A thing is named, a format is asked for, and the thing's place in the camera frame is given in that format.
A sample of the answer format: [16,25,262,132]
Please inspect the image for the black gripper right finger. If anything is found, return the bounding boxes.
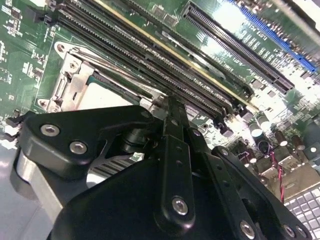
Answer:
[185,104,314,240]

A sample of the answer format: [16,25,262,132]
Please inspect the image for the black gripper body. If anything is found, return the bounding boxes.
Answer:
[49,127,242,240]

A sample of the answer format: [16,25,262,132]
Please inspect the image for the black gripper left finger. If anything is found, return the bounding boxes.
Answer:
[9,96,198,238]

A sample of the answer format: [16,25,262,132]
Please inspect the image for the silver CPU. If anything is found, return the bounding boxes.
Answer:
[74,73,152,111]

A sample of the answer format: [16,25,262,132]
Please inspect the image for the metal locking lever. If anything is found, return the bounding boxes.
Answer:
[68,47,173,100]

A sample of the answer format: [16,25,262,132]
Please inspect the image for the metal socket cover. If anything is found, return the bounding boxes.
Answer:
[49,48,166,113]

